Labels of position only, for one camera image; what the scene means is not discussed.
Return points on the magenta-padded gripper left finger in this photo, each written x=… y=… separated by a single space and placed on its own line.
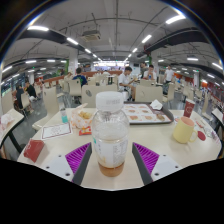
x=77 y=159

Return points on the brown tray with paper liner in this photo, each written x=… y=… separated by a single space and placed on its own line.
x=143 y=115

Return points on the clear food bag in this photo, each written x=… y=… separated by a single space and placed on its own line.
x=81 y=117

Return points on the small red sauce packet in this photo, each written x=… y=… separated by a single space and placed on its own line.
x=85 y=131

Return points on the clear drink bottle white cap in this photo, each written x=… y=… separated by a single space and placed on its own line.
x=110 y=133

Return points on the small teal sanitizer bottle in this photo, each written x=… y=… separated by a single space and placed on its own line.
x=64 y=115

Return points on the crumpled white napkin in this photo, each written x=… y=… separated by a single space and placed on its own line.
x=156 y=104

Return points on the flat round red coaster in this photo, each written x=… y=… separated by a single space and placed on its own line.
x=201 y=135

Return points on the ceiling lights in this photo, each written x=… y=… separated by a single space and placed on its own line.
x=37 y=28

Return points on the pale yellow mug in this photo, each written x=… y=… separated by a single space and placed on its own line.
x=183 y=131

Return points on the red paper packet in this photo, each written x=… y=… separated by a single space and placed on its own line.
x=33 y=150

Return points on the beige chairs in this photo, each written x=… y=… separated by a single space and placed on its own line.
x=96 y=93

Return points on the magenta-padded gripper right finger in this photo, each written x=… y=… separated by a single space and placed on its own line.
x=146 y=159

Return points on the colourful printed leaflet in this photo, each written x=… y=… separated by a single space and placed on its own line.
x=199 y=124

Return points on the person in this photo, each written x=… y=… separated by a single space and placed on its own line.
x=169 y=75
x=81 y=78
x=124 y=80
x=30 y=90
x=150 y=74
x=19 y=95

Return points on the red paper cup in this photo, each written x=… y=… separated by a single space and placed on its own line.
x=189 y=108

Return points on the ceiling air unit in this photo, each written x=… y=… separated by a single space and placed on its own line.
x=91 y=35

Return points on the white card with red border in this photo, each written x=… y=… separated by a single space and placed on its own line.
x=56 y=130

